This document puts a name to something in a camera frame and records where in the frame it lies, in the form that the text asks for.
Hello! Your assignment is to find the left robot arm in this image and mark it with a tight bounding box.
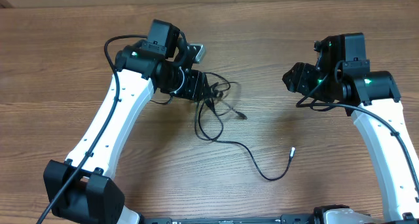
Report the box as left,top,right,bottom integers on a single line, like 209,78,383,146
43,20,206,223

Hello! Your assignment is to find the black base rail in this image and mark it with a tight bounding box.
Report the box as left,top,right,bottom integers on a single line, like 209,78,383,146
139,214,321,224

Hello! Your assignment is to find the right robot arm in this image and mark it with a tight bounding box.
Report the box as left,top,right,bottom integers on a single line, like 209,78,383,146
282,33,418,223

